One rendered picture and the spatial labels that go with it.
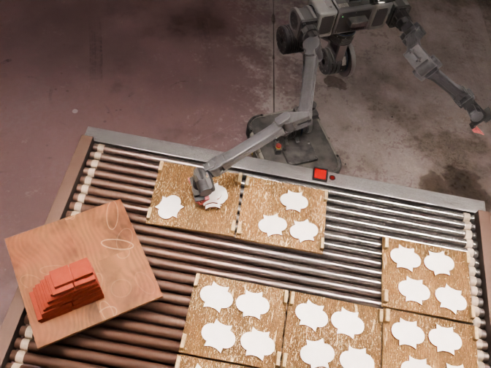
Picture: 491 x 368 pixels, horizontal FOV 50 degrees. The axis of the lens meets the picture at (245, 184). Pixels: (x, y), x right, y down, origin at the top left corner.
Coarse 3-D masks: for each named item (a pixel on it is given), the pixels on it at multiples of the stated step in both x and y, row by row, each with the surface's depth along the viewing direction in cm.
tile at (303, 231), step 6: (294, 222) 251; (300, 222) 252; (306, 222) 252; (294, 228) 250; (300, 228) 250; (306, 228) 250; (312, 228) 251; (294, 234) 248; (300, 234) 248; (306, 234) 248; (312, 234) 249; (300, 240) 246; (306, 240) 247; (312, 240) 247
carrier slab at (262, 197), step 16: (256, 192) 259; (272, 192) 260; (304, 192) 262; (320, 192) 263; (240, 208) 254; (256, 208) 254; (272, 208) 255; (320, 208) 258; (256, 224) 250; (288, 224) 251; (320, 224) 253; (256, 240) 245; (272, 240) 246; (288, 240) 247
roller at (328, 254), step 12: (72, 204) 247; (84, 204) 248; (132, 216) 247; (144, 216) 247; (168, 228) 248; (240, 240) 247; (300, 252) 248; (324, 252) 247; (336, 252) 248; (360, 264) 248; (372, 264) 247
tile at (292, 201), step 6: (288, 192) 260; (282, 198) 258; (288, 198) 258; (294, 198) 259; (300, 198) 259; (282, 204) 257; (288, 204) 256; (294, 204) 257; (300, 204) 257; (306, 204) 257; (294, 210) 256
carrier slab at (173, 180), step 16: (160, 176) 258; (176, 176) 259; (224, 176) 262; (160, 192) 254; (176, 192) 254; (192, 208) 251; (224, 208) 252; (160, 224) 244; (176, 224) 245; (192, 224) 246; (208, 224) 247; (224, 224) 248
